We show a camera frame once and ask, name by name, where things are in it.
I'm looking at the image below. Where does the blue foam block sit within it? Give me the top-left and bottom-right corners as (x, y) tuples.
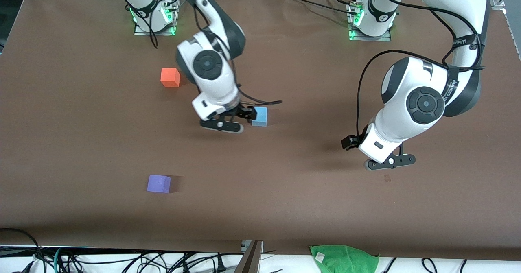
(251, 107), (268, 127)

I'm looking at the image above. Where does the orange foam block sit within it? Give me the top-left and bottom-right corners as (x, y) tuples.
(160, 68), (180, 88)

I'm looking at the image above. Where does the purple foam block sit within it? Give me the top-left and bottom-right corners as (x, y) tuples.
(147, 175), (171, 194)

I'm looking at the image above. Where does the green cloth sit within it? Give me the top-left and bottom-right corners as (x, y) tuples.
(309, 245), (380, 273)

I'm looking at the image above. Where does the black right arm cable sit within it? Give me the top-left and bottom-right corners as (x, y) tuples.
(104, 0), (283, 106)

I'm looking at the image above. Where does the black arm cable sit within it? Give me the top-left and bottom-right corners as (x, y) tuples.
(104, 0), (283, 106)
(355, 0), (486, 143)

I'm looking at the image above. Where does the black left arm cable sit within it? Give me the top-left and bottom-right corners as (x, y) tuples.
(355, 0), (486, 143)

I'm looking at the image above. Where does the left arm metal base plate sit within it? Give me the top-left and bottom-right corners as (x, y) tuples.
(348, 2), (392, 42)

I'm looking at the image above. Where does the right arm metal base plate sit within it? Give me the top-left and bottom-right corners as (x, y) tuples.
(134, 0), (180, 36)

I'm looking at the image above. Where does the black cable on table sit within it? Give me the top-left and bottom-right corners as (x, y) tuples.
(279, 0), (354, 15)

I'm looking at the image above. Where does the grey aluminium post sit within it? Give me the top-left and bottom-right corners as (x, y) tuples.
(234, 240), (264, 273)

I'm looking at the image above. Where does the thick black floor cable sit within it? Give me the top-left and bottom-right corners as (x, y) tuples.
(0, 228), (46, 273)

